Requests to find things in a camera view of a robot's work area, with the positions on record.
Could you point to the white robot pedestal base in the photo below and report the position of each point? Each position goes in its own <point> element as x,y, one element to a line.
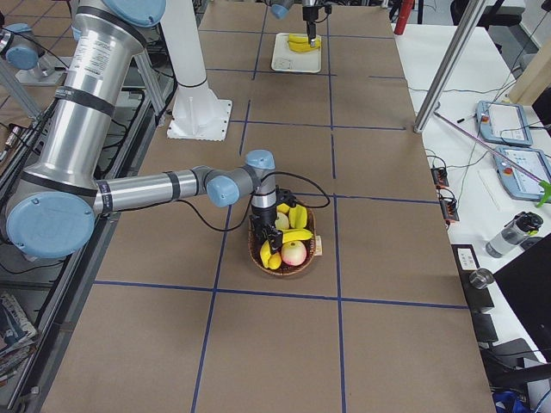
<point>197,112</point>

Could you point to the white label card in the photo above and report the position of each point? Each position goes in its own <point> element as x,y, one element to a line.
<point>467,258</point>

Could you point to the stack of magazines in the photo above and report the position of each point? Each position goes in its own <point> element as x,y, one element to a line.
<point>18,336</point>

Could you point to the brown wicker basket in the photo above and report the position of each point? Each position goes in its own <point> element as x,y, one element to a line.
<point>284,270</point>

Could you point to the black laptop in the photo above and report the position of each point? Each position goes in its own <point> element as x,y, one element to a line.
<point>525,283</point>

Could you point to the orange circuit board lower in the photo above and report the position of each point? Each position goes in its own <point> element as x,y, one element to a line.
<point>449,209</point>

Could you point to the red fire extinguisher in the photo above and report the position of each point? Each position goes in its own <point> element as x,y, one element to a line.
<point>405,9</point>

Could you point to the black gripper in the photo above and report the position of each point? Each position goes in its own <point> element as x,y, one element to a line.
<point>309,15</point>
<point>261,216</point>

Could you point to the orange circuit board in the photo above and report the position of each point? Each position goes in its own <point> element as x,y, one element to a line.
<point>440,177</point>
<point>449,209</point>

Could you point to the yellow banana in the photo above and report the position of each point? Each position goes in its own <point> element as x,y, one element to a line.
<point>274,261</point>
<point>298,38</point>
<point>303,48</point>

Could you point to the small metal cup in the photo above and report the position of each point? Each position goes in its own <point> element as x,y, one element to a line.
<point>481,278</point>

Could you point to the teach pendant lower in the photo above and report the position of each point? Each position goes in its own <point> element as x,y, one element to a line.
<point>516,184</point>

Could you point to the yellow pear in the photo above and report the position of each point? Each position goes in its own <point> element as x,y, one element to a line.
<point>282,208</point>

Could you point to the yellow starfruit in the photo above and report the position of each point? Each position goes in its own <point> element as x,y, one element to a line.
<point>298,217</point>

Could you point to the pale peach apple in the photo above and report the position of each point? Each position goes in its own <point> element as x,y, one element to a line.
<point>282,222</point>

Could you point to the white bear tray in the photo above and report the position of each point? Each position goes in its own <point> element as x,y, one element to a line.
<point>284,60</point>

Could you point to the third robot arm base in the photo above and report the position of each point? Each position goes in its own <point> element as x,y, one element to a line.
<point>36,65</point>

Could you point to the grey water bottle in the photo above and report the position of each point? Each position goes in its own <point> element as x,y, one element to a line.
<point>522,226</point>

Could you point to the red pink apple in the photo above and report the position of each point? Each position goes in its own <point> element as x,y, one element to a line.
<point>293,253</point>

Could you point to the teach pendant upper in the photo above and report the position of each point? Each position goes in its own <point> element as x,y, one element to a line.
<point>503,123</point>

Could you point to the teach pendant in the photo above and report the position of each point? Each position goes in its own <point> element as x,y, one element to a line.
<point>516,184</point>
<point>503,123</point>

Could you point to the aluminium frame post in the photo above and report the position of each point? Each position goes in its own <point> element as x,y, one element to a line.
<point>472,14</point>

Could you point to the orange circuit board upper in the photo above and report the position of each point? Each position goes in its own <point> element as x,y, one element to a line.
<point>440,177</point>

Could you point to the basket paper tag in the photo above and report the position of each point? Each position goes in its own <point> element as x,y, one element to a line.
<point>318,246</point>

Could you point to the aluminium side frame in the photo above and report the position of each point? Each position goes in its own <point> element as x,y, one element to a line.
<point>83,149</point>

